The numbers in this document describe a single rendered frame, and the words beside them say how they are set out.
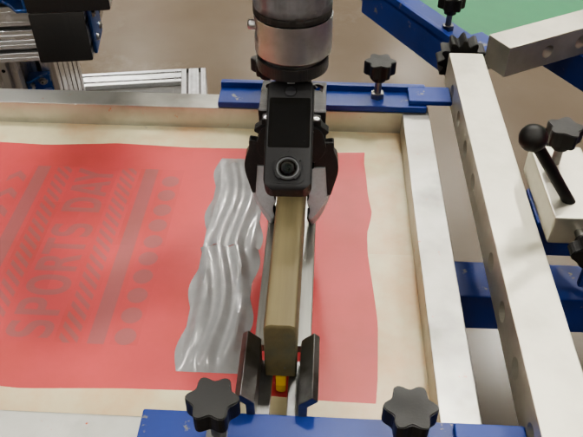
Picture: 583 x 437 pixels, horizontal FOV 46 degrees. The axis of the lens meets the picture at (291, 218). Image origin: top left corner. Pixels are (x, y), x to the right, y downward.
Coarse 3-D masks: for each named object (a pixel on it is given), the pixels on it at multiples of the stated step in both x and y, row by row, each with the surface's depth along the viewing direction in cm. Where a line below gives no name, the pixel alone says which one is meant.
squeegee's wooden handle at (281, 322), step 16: (288, 208) 73; (304, 208) 75; (288, 224) 71; (304, 224) 78; (272, 240) 70; (288, 240) 69; (272, 256) 68; (288, 256) 68; (272, 272) 66; (288, 272) 66; (272, 288) 65; (288, 288) 65; (272, 304) 63; (288, 304) 63; (272, 320) 62; (288, 320) 62; (272, 336) 62; (288, 336) 62; (272, 352) 64; (288, 352) 64; (272, 368) 65; (288, 368) 65
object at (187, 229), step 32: (0, 160) 97; (32, 160) 97; (64, 160) 97; (96, 160) 97; (128, 160) 97; (160, 160) 97; (192, 160) 97; (352, 160) 97; (192, 192) 91; (352, 192) 91; (192, 224) 87; (320, 224) 87; (352, 224) 87
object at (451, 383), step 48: (0, 96) 103; (48, 96) 103; (96, 96) 103; (144, 96) 103; (192, 96) 103; (432, 144) 94; (432, 192) 86; (432, 240) 80; (432, 288) 74; (432, 336) 69; (432, 384) 67; (0, 432) 61; (48, 432) 61; (96, 432) 61
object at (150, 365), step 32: (192, 256) 83; (320, 256) 83; (352, 256) 83; (160, 288) 79; (256, 288) 79; (320, 288) 79; (352, 288) 79; (160, 320) 75; (256, 320) 75; (320, 320) 75; (352, 320) 75; (0, 352) 72; (32, 352) 72; (64, 352) 72; (96, 352) 72; (128, 352) 72; (160, 352) 72; (320, 352) 72; (352, 352) 72; (0, 384) 69; (32, 384) 69; (64, 384) 69; (96, 384) 69; (128, 384) 69; (160, 384) 69; (192, 384) 69; (320, 384) 69; (352, 384) 69
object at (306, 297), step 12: (312, 228) 80; (312, 240) 79; (312, 252) 77; (264, 264) 76; (312, 264) 76; (264, 276) 75; (312, 276) 75; (264, 288) 73; (312, 288) 73; (264, 300) 72; (300, 300) 72; (312, 300) 72; (264, 312) 71; (300, 312) 71; (300, 324) 70; (300, 336) 69; (300, 348) 68
